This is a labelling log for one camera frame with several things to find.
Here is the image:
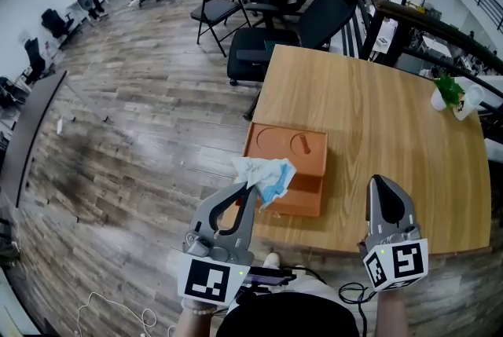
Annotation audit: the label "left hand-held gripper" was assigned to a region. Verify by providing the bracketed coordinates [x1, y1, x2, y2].
[176, 180, 259, 309]

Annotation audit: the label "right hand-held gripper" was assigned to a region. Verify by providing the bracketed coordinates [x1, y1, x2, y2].
[357, 174, 430, 293]

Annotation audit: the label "white and blue cloth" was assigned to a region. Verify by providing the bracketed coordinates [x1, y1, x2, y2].
[230, 156, 298, 210]

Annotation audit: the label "orange drawer box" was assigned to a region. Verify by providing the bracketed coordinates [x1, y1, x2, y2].
[242, 122, 329, 218]

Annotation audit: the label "person's left forearm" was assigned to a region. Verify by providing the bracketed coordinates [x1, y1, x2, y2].
[174, 303, 221, 337]

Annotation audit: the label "person's right forearm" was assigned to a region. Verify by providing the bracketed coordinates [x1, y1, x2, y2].
[375, 286, 414, 337]

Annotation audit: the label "person's left white shoe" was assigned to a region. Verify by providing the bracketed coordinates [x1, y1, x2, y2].
[262, 252, 281, 270]

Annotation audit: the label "black waist-mounted device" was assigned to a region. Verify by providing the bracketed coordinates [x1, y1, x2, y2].
[241, 266, 298, 295]

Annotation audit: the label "person's light trousers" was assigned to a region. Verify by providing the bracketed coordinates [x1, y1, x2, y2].
[235, 268, 343, 301]

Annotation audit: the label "person's black shirt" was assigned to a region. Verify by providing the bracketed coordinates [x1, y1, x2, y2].
[215, 291, 361, 337]

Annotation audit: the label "green plant in white pot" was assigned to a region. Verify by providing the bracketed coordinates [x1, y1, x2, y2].
[430, 72, 467, 112]

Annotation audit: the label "white lidded cup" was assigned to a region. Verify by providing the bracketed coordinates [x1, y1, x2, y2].
[452, 83, 486, 122]

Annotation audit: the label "dark curved desk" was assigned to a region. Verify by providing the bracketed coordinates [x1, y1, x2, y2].
[0, 70, 68, 209]

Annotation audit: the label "black folding chair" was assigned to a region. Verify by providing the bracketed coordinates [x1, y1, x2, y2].
[190, 0, 252, 58]

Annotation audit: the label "black tall-back office chair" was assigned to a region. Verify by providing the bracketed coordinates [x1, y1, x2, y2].
[226, 0, 365, 122]

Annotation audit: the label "pale beaded bracelet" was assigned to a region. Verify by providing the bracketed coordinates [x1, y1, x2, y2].
[182, 298, 218, 317]

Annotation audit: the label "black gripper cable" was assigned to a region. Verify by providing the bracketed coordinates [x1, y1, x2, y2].
[338, 282, 379, 337]

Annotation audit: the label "white floor cable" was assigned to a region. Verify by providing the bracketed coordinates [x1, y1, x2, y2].
[76, 291, 178, 337]

